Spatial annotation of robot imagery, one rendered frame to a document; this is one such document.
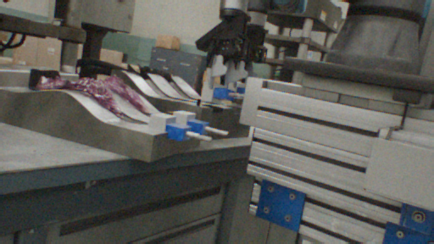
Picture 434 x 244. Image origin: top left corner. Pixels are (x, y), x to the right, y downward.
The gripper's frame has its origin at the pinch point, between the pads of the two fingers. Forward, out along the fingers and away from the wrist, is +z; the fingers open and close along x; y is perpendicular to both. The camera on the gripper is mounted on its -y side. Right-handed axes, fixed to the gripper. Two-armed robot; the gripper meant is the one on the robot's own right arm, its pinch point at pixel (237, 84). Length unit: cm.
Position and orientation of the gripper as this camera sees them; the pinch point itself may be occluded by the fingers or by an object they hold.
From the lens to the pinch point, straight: 142.0
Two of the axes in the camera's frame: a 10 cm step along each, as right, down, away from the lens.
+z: -1.7, 9.7, 1.4
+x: 5.9, -0.1, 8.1
